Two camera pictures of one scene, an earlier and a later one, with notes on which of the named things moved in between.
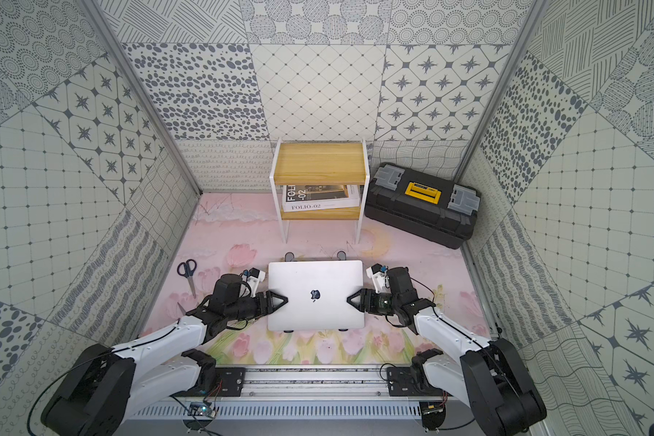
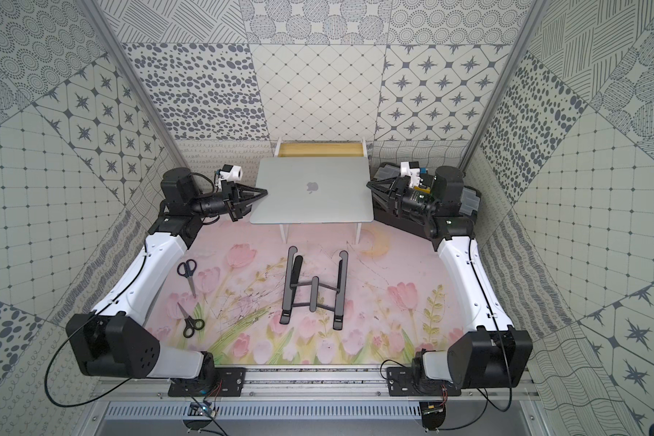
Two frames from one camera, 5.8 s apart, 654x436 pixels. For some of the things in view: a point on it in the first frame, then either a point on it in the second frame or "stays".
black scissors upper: x=186 y=270 stays
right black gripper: x=362 y=302 → x=396 y=193
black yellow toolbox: x=422 y=203 stays
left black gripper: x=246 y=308 → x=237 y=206
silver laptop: x=317 y=292 → x=313 y=190
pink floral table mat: x=228 y=234 stays
